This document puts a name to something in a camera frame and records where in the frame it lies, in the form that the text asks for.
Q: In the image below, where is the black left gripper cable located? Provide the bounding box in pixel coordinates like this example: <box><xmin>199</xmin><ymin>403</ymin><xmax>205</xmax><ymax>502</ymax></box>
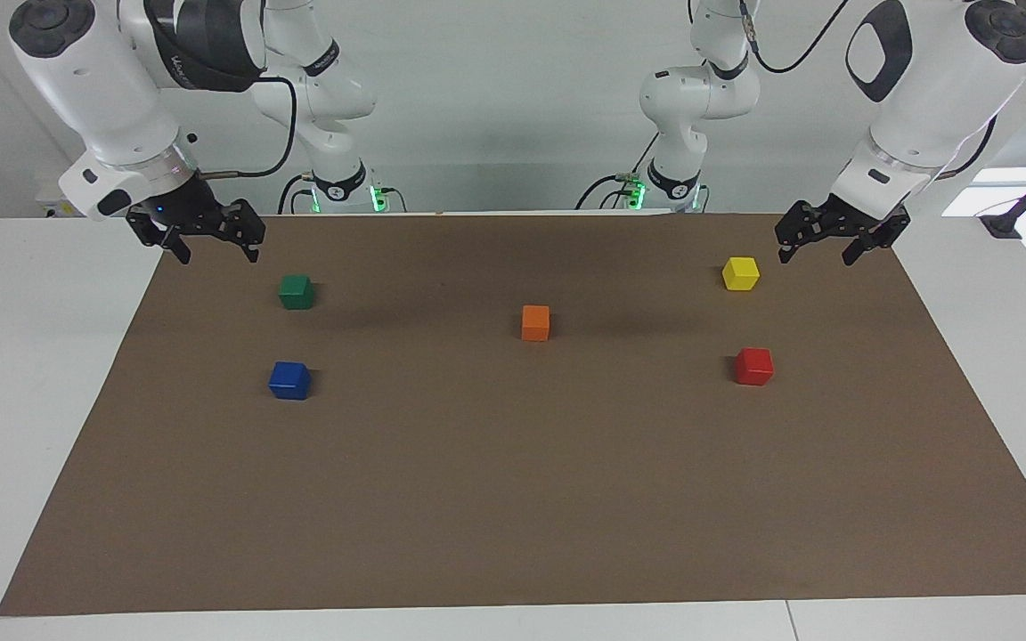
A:
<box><xmin>740</xmin><ymin>0</ymin><xmax>1026</xmax><ymax>181</ymax></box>

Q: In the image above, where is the yellow cube block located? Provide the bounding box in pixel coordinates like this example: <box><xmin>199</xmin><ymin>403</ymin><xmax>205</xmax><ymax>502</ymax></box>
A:
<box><xmin>722</xmin><ymin>256</ymin><xmax>761</xmax><ymax>292</ymax></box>

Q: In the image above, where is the red cube block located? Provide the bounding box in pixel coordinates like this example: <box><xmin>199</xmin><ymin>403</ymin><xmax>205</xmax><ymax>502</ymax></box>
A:
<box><xmin>735</xmin><ymin>347</ymin><xmax>775</xmax><ymax>386</ymax></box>

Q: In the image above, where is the white socket box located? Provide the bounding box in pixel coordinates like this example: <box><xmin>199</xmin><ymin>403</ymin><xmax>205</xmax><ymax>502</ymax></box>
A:
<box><xmin>37</xmin><ymin>183</ymin><xmax>91</xmax><ymax>220</ymax></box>

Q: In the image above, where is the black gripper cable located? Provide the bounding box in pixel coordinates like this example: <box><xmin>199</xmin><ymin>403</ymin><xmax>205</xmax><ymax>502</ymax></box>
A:
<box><xmin>201</xmin><ymin>76</ymin><xmax>298</xmax><ymax>180</ymax></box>
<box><xmin>740</xmin><ymin>0</ymin><xmax>1026</xmax><ymax>181</ymax></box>

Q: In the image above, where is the black arm base cable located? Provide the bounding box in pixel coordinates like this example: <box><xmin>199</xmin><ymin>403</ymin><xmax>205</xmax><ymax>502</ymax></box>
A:
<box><xmin>277</xmin><ymin>173</ymin><xmax>407</xmax><ymax>215</ymax></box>
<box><xmin>575</xmin><ymin>132</ymin><xmax>662</xmax><ymax>212</ymax></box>

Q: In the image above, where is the brown table mat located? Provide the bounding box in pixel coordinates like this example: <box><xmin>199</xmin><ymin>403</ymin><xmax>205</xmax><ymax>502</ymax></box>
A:
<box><xmin>0</xmin><ymin>212</ymin><xmax>1026</xmax><ymax>617</ymax></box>

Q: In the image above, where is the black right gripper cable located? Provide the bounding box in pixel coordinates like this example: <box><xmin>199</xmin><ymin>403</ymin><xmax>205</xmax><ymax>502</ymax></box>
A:
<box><xmin>201</xmin><ymin>76</ymin><xmax>298</xmax><ymax>180</ymax></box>

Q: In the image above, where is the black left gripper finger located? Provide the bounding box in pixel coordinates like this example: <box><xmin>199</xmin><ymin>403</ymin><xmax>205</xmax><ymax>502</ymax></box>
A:
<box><xmin>776</xmin><ymin>201</ymin><xmax>826</xmax><ymax>264</ymax></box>
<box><xmin>841</xmin><ymin>218</ymin><xmax>911</xmax><ymax>266</ymax></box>

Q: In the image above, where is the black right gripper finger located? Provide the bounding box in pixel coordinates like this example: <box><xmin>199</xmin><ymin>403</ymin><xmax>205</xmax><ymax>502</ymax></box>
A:
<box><xmin>128</xmin><ymin>212</ymin><xmax>191</xmax><ymax>265</ymax></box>
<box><xmin>213</xmin><ymin>199</ymin><xmax>266</xmax><ymax>264</ymax></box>

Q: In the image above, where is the black right arm base cable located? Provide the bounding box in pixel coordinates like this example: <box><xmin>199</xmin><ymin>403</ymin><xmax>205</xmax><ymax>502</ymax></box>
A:
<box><xmin>277</xmin><ymin>173</ymin><xmax>407</xmax><ymax>215</ymax></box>

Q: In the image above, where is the blue cube block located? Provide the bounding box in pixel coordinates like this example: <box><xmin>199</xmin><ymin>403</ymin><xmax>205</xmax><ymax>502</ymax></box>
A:
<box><xmin>268</xmin><ymin>361</ymin><xmax>313</xmax><ymax>402</ymax></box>

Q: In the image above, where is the green cube block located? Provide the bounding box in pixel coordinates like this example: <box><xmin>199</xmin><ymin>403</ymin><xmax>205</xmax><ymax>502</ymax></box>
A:
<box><xmin>279</xmin><ymin>274</ymin><xmax>315</xmax><ymax>311</ymax></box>

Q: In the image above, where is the black left arm base cable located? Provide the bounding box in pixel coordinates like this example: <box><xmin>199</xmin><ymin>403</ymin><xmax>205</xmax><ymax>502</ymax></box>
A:
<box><xmin>575</xmin><ymin>132</ymin><xmax>662</xmax><ymax>212</ymax></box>

